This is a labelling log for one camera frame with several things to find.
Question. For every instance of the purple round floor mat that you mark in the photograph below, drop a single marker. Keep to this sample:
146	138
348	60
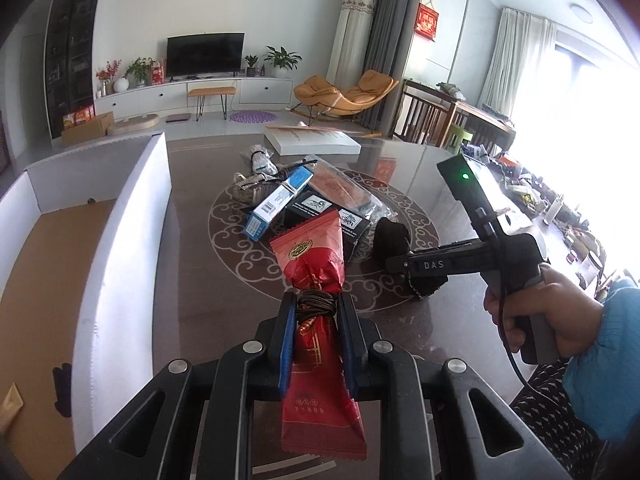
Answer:
253	117

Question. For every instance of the black knit glove with trim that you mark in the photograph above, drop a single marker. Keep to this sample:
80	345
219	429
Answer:
392	239

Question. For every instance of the red foil snack packet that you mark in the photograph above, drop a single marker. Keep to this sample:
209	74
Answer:
318	416

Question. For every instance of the blue white carton box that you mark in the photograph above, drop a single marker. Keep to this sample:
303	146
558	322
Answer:
265	212

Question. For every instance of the green potted plant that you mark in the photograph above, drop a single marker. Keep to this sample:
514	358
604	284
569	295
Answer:
282	61

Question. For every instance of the person's right hand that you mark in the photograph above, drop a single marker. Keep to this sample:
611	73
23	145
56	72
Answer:
574	317

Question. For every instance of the black flat television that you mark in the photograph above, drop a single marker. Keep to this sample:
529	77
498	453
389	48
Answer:
195	55

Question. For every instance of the orange phone case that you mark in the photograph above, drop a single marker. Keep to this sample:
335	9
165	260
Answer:
344	191

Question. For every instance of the silver foil packets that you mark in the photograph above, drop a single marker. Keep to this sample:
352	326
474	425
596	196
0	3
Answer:
265	176

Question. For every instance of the small wooden bench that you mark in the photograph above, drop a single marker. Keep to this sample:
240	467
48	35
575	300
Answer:
201	94

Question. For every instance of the red flowers white vase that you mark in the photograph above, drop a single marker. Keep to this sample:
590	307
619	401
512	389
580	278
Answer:
109	78

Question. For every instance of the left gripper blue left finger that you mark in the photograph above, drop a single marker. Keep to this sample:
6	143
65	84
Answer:
281	344

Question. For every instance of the brown cardboard carton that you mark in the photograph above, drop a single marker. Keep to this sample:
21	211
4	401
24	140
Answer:
87	131

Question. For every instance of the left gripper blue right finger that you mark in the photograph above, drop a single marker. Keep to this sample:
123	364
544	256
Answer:
354	346

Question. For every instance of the red wall hanging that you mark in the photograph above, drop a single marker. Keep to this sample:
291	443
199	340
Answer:
426	21

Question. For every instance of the white tv cabinet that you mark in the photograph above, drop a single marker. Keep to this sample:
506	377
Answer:
252	93

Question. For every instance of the black display cabinet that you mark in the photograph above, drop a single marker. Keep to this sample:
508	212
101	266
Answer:
68	74

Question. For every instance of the white flat box lid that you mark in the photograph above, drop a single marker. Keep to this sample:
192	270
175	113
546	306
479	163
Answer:
298	140

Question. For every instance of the wooden slatted chair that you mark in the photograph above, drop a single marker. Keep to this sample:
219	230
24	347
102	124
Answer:
425	115

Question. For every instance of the white cardboard storage box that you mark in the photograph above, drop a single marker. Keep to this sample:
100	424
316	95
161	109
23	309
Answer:
80	239

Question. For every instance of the orange rocking lounge chair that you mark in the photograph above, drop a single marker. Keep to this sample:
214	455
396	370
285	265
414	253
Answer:
324	99

